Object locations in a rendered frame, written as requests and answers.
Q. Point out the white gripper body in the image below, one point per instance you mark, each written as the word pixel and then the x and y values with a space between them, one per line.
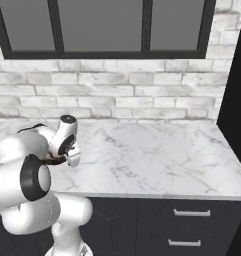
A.
pixel 74 157

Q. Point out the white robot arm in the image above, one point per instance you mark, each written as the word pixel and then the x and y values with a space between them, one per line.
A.
pixel 15 186

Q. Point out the dark brown bowl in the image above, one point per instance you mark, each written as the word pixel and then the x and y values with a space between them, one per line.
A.
pixel 55 160

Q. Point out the black fridge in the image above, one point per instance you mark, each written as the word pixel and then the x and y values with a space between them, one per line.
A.
pixel 234 110

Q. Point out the dark cupboard door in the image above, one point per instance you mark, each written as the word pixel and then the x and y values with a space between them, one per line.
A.
pixel 113 226

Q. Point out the dark drawer front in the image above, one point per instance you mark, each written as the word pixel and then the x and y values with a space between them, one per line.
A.
pixel 192 212
pixel 185 242

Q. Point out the black framed window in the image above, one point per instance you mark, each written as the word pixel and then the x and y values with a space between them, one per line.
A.
pixel 102 25

